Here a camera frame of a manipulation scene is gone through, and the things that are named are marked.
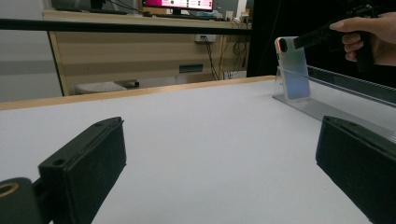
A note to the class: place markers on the light blue phone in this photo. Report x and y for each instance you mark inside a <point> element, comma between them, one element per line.
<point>295,74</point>

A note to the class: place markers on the white power outlet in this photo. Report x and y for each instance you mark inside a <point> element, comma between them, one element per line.
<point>205,38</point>

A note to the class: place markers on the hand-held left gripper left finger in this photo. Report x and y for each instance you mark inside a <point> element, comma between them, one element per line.
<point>84,168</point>

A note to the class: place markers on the computer monitor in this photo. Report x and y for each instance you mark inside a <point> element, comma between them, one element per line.
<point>178,3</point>

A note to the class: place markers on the black desk device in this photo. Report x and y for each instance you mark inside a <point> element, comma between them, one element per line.
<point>77,4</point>

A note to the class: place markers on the white cabinet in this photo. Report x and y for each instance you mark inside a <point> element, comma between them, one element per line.
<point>25,77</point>

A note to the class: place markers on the clear plastic tray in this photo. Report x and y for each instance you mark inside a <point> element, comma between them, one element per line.
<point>317,109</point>

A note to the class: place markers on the white ridged object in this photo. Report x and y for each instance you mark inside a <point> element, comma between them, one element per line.
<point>99,87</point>

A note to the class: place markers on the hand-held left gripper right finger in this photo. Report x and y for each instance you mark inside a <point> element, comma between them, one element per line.
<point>358,165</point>

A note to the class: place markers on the black curtain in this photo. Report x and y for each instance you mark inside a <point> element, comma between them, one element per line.
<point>267,37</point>

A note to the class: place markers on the light wooden desk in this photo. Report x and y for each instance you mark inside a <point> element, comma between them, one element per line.
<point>124,53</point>

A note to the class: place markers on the black horizontal frame bar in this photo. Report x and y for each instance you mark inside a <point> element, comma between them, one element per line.
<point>93,26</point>

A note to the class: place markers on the computer mouse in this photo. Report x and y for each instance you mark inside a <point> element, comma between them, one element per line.
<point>147,14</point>

